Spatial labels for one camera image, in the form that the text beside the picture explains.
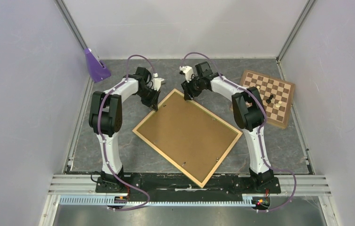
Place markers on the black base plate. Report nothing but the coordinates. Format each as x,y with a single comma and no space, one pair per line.
176,187

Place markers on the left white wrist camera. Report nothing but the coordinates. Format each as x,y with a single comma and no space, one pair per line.
156,82

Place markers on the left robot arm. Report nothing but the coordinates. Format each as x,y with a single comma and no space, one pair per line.
106,118

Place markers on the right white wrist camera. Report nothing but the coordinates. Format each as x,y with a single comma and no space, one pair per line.
187,71

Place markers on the wooden chessboard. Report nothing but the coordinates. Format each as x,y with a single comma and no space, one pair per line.
282,90

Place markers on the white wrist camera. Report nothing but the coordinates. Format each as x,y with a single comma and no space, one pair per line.
156,82
187,71

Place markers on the brown frame backing board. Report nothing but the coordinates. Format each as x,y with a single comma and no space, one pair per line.
188,137

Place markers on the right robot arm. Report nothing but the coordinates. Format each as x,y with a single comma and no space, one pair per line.
248,112

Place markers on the black chess piece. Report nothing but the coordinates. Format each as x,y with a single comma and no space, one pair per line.
269,99

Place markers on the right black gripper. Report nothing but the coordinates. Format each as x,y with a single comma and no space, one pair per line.
190,94

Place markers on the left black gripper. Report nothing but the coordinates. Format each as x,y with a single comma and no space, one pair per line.
153,103

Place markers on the white slotted cable duct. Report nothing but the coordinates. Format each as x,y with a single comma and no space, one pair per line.
246,201

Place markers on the purple plastic stand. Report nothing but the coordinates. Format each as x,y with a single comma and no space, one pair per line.
97,69

